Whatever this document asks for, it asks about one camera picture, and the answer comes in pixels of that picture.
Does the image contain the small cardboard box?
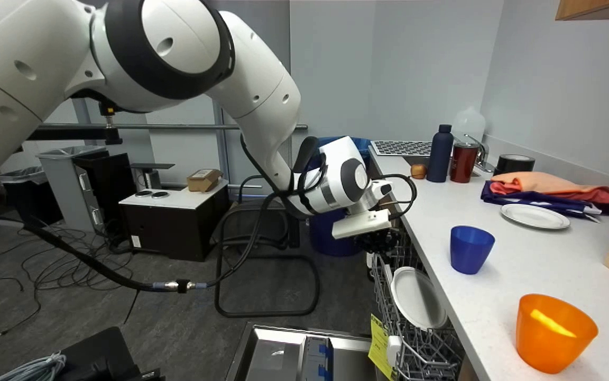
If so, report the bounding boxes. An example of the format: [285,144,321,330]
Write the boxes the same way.
[185,170,219,193]

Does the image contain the black round container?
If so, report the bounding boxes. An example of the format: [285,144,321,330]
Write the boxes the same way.
[495,155,534,174]

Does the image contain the blue plastic cup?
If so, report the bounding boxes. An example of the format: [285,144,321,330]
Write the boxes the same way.
[450,223,495,274]

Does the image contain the orange plastic cup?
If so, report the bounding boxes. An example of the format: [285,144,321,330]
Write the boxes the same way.
[516,293,597,374]

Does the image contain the wire dishwasher top rack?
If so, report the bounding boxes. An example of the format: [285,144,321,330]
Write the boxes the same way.
[366,251,462,381]

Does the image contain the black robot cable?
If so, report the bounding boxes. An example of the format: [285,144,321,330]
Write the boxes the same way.
[0,210,210,293]

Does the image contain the black low cabinet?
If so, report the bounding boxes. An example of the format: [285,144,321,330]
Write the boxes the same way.
[117,181,231,259]

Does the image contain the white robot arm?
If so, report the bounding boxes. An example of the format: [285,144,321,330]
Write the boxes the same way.
[0,0,385,218]

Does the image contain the open dishwasher door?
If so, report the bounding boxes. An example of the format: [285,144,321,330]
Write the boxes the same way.
[223,323,379,381]

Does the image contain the orange and blue cloths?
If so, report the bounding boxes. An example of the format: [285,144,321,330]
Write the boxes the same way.
[480,172,609,218]

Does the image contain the clear plastic jug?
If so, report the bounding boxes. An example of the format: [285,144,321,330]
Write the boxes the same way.
[453,108,486,145]

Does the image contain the navy blue water bottle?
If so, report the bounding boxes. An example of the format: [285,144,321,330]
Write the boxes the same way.
[427,124,453,181]

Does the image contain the red travel tumbler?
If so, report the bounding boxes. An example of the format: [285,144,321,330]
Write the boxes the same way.
[450,145,478,181]

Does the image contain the orange fruit on counter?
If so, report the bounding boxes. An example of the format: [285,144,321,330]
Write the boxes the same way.
[409,162,427,180]

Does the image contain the white plate on counter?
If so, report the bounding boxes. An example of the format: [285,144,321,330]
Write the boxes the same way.
[499,203,571,231]

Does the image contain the white plate in rack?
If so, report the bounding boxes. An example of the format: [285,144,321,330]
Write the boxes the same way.
[389,267,446,330]

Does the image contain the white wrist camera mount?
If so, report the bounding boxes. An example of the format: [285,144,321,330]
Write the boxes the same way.
[332,210,391,238]

